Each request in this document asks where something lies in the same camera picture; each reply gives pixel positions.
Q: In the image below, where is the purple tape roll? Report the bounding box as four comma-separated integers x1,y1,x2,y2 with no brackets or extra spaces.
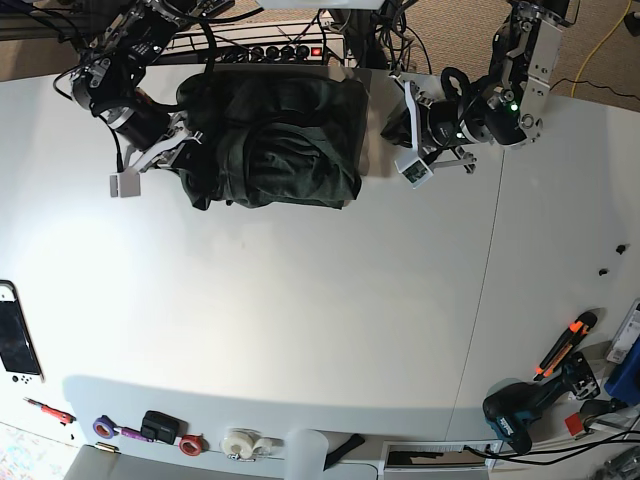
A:
93,415,118,439

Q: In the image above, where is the teal black power drill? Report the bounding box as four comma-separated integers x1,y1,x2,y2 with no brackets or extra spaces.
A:
482,352,600,455

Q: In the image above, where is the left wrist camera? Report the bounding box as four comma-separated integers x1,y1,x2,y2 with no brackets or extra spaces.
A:
395,155,433,189

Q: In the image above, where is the black power strip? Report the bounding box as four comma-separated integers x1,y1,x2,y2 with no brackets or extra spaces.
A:
157,44,349,66

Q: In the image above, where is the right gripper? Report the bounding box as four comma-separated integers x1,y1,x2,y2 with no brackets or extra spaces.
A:
107,104,205,175

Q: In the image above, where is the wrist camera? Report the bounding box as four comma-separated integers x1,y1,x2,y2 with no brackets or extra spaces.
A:
395,155,433,189
109,170,141,198

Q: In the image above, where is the white handheld game console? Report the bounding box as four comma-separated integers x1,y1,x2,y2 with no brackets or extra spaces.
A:
1,280,44,385

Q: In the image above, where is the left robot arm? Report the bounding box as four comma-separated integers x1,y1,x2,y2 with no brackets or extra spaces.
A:
381,1,573,187

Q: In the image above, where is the red square tag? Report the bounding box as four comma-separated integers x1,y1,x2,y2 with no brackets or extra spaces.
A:
564,412,587,438

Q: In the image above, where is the black action camera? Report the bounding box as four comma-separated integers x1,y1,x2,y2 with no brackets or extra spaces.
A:
140,410,188,445

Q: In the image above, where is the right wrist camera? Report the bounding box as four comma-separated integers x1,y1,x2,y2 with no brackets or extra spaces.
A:
109,170,141,198

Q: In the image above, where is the blue box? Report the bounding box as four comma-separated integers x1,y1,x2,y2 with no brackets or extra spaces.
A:
604,333,639,406

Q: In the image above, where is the yellow extension cable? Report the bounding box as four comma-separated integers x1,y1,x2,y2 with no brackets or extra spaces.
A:
571,12,640,97

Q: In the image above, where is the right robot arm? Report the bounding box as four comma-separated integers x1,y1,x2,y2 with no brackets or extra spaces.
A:
67,1,218,177

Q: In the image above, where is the orange black utility knife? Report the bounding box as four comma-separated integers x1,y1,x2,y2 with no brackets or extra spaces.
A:
533,311,598,382

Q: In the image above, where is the red screwdriver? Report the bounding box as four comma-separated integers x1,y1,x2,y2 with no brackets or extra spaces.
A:
24,397,76,426

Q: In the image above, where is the white tape dispenser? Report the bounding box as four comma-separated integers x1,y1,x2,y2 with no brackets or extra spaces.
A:
219,428,284,462

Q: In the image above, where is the red tape roll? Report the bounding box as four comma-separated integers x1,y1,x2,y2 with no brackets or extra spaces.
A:
178,435,204,457

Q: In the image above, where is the dark green t-shirt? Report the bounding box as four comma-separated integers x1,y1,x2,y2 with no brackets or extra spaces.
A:
173,71,369,211

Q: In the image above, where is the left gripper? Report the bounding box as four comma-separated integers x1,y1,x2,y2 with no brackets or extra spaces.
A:
381,72,476,174

